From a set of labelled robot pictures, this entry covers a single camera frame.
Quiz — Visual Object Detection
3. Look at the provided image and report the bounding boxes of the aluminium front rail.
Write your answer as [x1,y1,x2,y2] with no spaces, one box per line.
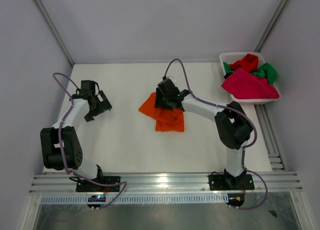
[29,172,303,195]

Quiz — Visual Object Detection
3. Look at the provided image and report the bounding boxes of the right controller board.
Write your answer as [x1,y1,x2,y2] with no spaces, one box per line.
[227,193,245,208]

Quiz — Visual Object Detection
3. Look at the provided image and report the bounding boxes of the green t shirt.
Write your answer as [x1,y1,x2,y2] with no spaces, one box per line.
[223,62,277,85]

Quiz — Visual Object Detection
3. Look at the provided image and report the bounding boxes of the right frame post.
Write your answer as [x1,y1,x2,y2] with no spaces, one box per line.
[254,0,291,52]

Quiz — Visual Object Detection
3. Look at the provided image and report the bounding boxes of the frame post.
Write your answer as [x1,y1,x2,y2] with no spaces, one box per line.
[32,0,75,67]
[254,0,291,52]

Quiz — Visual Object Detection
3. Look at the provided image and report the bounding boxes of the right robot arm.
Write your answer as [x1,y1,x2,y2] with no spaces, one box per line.
[154,78,253,190]

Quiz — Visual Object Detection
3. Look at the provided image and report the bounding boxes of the controller board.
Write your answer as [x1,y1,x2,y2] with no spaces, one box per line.
[227,193,245,208]
[87,195,106,209]

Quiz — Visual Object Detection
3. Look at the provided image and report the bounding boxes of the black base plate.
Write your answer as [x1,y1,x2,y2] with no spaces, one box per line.
[70,176,121,193]
[208,171,255,191]

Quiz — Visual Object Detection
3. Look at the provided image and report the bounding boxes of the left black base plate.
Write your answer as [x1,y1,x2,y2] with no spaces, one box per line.
[70,176,121,193]

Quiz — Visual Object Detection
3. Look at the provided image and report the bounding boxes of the orange t shirt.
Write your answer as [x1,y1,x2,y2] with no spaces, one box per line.
[138,92,185,132]

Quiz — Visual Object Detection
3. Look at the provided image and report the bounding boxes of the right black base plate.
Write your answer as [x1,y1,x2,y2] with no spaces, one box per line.
[208,171,255,191]

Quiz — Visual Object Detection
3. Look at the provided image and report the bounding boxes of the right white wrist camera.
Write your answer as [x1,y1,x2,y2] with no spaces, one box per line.
[166,76,177,83]

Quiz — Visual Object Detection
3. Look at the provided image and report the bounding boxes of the white plastic basket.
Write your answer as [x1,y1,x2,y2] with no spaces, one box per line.
[219,52,280,105]

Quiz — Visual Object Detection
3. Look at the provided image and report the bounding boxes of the left frame post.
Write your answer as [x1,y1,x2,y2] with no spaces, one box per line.
[32,0,75,67]

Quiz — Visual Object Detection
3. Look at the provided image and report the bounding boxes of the left controller board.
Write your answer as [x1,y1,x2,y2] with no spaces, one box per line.
[87,195,106,209]

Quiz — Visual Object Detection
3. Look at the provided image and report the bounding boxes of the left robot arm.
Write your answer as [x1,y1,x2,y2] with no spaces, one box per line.
[40,80,112,186]

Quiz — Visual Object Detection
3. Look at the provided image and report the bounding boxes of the red t shirt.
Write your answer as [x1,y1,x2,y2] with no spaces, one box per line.
[229,53,259,73]

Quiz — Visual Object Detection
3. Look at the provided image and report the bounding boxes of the white slotted cable duct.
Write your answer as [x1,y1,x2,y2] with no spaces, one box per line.
[40,193,228,205]

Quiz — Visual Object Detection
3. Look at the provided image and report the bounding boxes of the black t shirt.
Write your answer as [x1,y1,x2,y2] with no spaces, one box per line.
[224,73,231,79]

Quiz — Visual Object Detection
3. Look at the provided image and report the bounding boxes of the magenta t shirt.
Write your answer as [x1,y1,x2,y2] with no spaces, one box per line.
[221,68,280,100]

